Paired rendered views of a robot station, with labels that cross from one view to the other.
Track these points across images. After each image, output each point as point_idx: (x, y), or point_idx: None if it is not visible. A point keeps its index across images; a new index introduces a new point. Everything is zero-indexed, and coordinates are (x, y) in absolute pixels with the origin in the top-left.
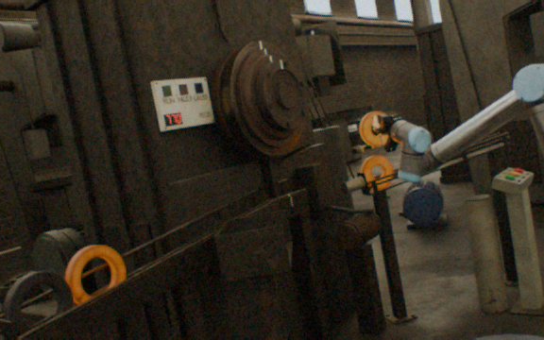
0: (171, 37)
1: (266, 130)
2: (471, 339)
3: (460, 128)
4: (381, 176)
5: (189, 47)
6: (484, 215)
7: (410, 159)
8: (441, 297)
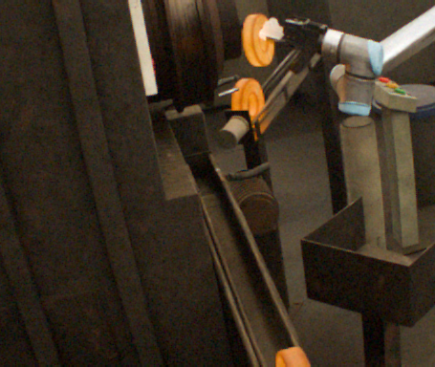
0: None
1: (223, 65)
2: None
3: (399, 39)
4: (250, 110)
5: None
6: (373, 144)
7: (368, 85)
8: (290, 269)
